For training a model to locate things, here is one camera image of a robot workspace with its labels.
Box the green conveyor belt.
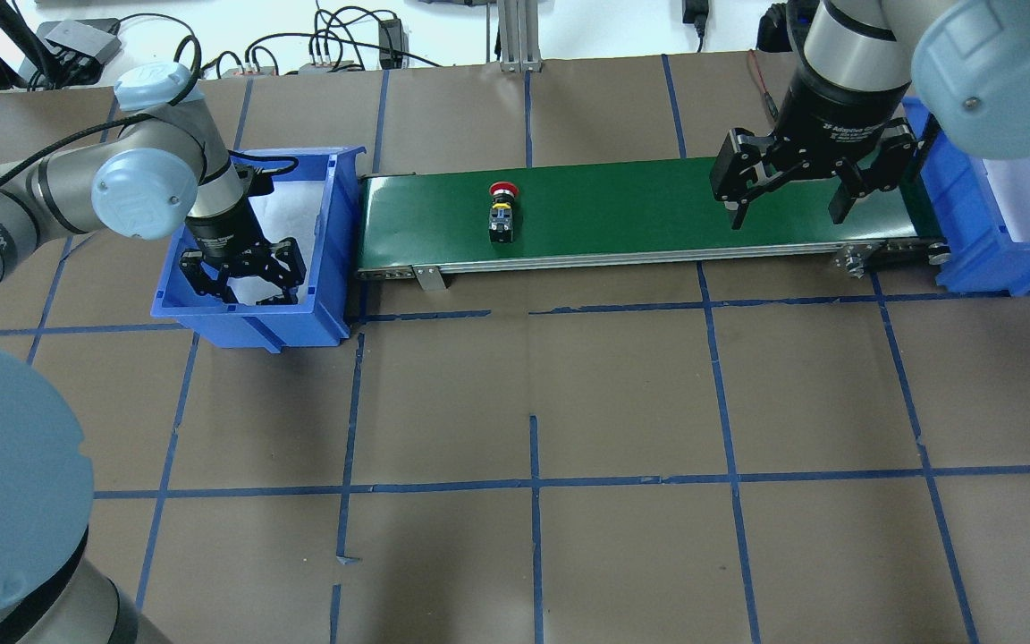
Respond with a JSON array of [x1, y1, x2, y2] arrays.
[[354, 157, 941, 280]]

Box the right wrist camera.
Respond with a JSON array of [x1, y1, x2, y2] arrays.
[[756, 1, 821, 53]]

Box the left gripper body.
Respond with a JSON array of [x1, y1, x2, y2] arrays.
[[185, 166, 269, 265]]

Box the blue bin left side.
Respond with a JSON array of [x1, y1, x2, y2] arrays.
[[151, 147, 361, 353]]

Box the red emergency stop button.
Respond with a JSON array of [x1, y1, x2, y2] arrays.
[[489, 181, 519, 244]]

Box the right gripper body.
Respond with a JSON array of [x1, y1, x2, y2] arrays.
[[770, 71, 904, 171]]

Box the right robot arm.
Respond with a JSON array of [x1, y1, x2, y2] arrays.
[[710, 1, 1030, 231]]

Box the aluminium frame post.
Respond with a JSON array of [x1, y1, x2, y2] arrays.
[[497, 0, 543, 72]]

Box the red conveyor power wire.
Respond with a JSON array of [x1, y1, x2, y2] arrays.
[[747, 50, 781, 123]]

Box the blue bin right side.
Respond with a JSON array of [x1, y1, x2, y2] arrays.
[[900, 131, 1030, 296]]

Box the black power adapter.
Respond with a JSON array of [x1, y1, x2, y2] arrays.
[[377, 18, 406, 70]]

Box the blue bin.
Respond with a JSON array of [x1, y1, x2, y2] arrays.
[[900, 131, 1030, 296], [151, 147, 361, 353]]

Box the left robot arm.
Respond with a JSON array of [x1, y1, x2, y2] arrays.
[[0, 62, 307, 304]]

